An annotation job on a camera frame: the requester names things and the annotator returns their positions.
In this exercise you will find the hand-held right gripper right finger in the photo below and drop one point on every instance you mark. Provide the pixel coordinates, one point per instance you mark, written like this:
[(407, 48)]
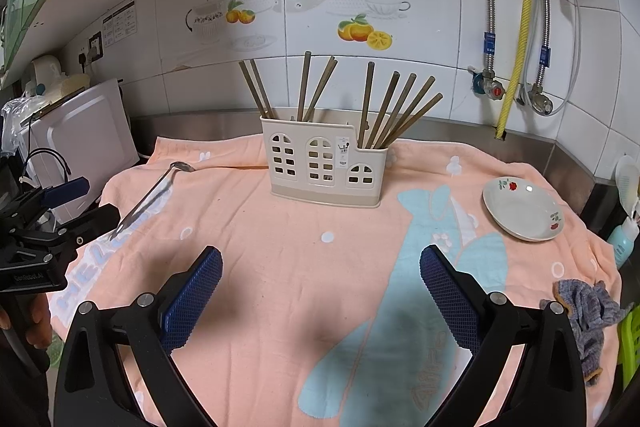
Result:
[(447, 302)]

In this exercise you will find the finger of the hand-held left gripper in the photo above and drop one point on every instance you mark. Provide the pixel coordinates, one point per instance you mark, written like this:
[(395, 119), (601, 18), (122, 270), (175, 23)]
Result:
[(65, 192), (95, 219)]

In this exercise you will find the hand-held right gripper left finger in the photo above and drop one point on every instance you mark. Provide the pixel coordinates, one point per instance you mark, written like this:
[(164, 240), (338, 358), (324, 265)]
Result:
[(192, 302)]

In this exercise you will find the beige plastic utensil holder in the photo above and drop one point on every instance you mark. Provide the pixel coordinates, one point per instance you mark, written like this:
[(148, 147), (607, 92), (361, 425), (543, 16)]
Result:
[(295, 187)]

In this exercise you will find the bunch of wooden chopsticks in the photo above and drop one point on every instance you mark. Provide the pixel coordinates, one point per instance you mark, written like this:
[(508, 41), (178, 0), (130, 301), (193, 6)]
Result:
[(366, 97)]

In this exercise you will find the person's left hand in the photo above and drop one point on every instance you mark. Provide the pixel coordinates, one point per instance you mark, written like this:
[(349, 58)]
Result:
[(4, 318)]

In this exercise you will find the black mounted display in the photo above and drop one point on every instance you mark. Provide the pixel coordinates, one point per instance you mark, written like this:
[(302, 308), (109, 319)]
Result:
[(7, 182)]

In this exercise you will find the white microwave oven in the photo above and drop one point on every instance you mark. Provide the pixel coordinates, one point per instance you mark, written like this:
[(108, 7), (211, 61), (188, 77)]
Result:
[(85, 132)]

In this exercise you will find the clear plastic bag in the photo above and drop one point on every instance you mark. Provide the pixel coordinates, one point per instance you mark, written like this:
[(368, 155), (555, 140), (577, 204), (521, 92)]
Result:
[(20, 117)]

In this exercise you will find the long metal spoon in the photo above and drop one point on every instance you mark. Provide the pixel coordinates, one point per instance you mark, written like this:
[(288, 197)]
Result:
[(182, 166)]

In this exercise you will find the white floral dish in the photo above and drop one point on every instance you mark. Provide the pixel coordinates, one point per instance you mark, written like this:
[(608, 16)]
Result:
[(520, 212)]

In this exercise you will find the peach printed towel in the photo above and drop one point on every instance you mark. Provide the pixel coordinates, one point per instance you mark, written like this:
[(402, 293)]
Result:
[(310, 307)]

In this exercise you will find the white kitchen appliance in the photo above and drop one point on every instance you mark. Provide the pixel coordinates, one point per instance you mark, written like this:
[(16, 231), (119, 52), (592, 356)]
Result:
[(47, 69)]

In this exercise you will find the grey knitted gloves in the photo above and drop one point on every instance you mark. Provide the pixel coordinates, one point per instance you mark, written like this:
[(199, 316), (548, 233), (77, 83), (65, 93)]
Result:
[(585, 317)]

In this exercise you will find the light blue bottle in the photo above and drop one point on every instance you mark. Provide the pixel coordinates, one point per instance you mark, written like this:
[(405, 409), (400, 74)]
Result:
[(625, 242)]

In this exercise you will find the white rice paddle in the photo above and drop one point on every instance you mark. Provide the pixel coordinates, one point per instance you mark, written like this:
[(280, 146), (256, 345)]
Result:
[(627, 177)]

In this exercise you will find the metal water valve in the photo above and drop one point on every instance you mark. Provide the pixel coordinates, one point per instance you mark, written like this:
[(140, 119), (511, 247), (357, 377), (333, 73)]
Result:
[(540, 102)]

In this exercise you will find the wall socket with plug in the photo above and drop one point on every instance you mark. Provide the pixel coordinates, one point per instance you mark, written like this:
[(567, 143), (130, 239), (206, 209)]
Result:
[(82, 63)]

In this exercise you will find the black wall socket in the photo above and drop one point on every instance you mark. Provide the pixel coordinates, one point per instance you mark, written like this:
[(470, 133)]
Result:
[(96, 46)]

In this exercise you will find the white wall label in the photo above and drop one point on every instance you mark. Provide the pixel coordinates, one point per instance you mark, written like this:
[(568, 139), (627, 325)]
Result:
[(120, 24)]

